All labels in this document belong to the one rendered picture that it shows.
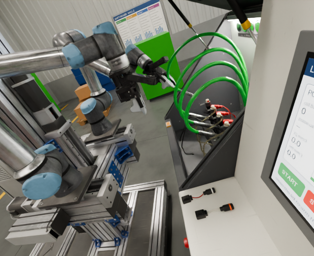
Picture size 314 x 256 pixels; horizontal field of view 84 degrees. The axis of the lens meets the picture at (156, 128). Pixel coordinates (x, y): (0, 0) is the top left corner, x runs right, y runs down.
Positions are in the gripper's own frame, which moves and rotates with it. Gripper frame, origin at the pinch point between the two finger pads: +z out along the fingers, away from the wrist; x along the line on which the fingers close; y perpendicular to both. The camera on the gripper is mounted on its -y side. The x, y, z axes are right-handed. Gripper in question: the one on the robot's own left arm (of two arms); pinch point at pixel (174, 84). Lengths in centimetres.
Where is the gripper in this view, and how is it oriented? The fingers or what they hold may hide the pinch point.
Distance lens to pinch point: 99.0
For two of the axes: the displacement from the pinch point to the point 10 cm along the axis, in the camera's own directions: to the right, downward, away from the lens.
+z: 7.1, 6.9, -1.7
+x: -5.6, 4.0, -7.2
